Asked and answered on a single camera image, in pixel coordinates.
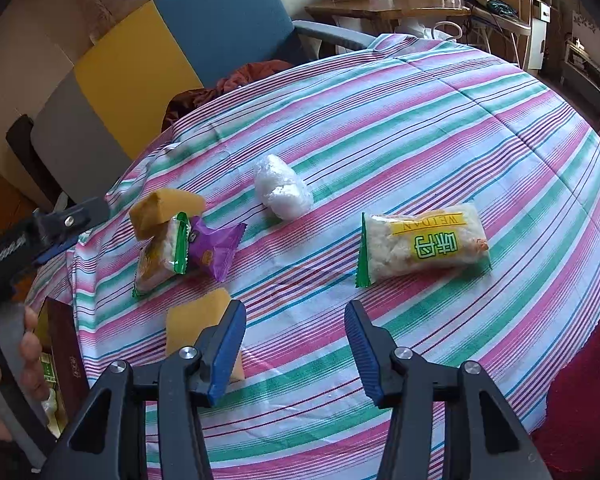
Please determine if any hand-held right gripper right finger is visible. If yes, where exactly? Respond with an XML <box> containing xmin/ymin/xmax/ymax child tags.
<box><xmin>344</xmin><ymin>300</ymin><xmax>553</xmax><ymax>480</ymax></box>

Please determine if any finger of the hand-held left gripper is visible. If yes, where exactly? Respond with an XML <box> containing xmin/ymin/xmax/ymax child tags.
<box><xmin>35</xmin><ymin>238</ymin><xmax>82</xmax><ymax>267</ymax></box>
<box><xmin>32</xmin><ymin>199</ymin><xmax>112</xmax><ymax>247</ymax></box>

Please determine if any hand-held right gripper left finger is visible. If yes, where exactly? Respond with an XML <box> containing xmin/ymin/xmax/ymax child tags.
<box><xmin>37</xmin><ymin>299</ymin><xmax>247</xmax><ymax>480</ymax></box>

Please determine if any yellow sponge block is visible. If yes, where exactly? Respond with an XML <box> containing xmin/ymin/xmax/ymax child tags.
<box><xmin>166</xmin><ymin>287</ymin><xmax>246</xmax><ymax>383</ymax></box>
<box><xmin>129</xmin><ymin>187</ymin><xmax>207</xmax><ymax>241</ymax></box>

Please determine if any green rice cracker packet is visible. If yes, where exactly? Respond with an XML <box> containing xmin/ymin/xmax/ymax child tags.
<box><xmin>356</xmin><ymin>202</ymin><xmax>492</xmax><ymax>288</ymax></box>
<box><xmin>132</xmin><ymin>211</ymin><xmax>191</xmax><ymax>300</ymax></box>

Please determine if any gold metal tin box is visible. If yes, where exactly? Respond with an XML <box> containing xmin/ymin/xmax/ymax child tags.
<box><xmin>32</xmin><ymin>296</ymin><xmax>92</xmax><ymax>438</ymax></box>

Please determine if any purple snack packet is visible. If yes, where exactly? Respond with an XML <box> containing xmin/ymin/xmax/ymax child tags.
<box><xmin>186</xmin><ymin>215</ymin><xmax>248</xmax><ymax>283</ymax></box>

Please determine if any small green white carton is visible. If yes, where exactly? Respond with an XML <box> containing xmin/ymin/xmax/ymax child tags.
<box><xmin>37</xmin><ymin>352</ymin><xmax>56</xmax><ymax>387</ymax></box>

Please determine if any white plastic lump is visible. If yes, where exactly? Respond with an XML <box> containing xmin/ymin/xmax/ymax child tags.
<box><xmin>253</xmin><ymin>154</ymin><xmax>314</xmax><ymax>221</ymax></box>

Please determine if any person's left hand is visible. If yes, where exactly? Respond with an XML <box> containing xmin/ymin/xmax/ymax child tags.
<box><xmin>0</xmin><ymin>306</ymin><xmax>52</xmax><ymax>442</ymax></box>

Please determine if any striped tablecloth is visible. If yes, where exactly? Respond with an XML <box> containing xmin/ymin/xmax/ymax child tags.
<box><xmin>27</xmin><ymin>32</ymin><xmax>600</xmax><ymax>480</ymax></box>

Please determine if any dark red cloth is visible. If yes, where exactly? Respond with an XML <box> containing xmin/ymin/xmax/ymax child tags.
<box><xmin>161</xmin><ymin>60</ymin><xmax>293</xmax><ymax>131</ymax></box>

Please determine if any grey yellow blue armchair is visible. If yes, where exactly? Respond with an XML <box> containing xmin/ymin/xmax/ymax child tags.
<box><xmin>30</xmin><ymin>0</ymin><xmax>376</xmax><ymax>191</ymax></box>

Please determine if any wooden desk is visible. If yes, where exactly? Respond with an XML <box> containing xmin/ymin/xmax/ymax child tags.
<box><xmin>305</xmin><ymin>0</ymin><xmax>473</xmax><ymax>36</ymax></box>

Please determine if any grey metal rack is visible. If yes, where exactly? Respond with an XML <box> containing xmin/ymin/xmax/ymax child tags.
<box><xmin>560</xmin><ymin>35</ymin><xmax>600</xmax><ymax>108</ymax></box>

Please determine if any light wooden shelf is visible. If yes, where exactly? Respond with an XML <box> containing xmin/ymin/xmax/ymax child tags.
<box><xmin>462</xmin><ymin>0</ymin><xmax>536</xmax><ymax>71</ymax></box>

